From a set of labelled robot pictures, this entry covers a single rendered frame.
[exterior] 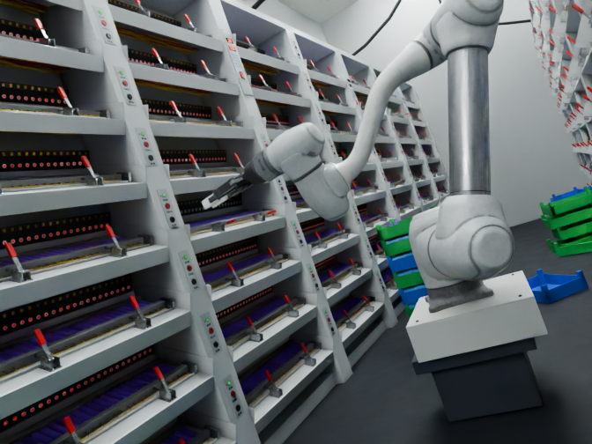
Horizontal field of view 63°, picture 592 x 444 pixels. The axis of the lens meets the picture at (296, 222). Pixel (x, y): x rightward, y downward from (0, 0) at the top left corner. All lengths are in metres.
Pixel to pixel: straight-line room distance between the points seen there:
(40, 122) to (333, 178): 0.76
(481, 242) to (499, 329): 0.27
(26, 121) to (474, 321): 1.21
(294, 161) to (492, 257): 0.56
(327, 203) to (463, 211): 0.37
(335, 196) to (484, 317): 0.50
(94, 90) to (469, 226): 1.14
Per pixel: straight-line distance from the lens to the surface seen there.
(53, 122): 1.37
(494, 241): 1.20
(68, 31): 1.72
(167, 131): 1.65
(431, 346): 1.37
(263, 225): 1.86
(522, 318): 1.34
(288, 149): 1.33
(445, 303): 1.43
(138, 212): 1.51
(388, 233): 2.29
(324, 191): 1.34
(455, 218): 1.23
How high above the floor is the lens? 0.63
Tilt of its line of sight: 2 degrees up
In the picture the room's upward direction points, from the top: 20 degrees counter-clockwise
